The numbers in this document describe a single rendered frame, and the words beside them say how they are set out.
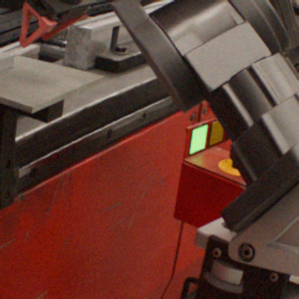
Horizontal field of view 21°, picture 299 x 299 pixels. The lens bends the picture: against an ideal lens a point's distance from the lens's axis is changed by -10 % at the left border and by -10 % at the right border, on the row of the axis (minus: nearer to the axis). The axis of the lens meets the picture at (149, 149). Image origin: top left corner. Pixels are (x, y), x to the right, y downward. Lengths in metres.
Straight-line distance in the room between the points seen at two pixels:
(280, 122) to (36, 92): 0.69
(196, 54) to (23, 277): 0.99
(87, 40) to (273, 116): 1.18
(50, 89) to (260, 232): 0.68
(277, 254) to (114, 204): 1.16
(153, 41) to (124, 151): 1.11
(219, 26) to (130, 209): 1.22
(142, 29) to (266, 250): 0.18
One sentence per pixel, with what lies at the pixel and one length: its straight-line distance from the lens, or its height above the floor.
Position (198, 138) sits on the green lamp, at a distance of 1.60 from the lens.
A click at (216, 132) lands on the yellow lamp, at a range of 1.65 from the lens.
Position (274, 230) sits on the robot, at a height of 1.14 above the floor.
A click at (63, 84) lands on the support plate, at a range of 1.22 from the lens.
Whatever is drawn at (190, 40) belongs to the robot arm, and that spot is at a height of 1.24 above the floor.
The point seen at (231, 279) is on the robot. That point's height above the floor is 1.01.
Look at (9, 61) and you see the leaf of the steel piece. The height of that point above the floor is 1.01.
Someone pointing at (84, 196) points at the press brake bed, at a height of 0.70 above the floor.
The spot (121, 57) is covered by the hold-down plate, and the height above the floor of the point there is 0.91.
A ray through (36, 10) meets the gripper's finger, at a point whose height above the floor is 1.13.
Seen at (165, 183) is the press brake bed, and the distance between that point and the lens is 1.88.
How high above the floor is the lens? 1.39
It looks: 22 degrees down
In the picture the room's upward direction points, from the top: 7 degrees clockwise
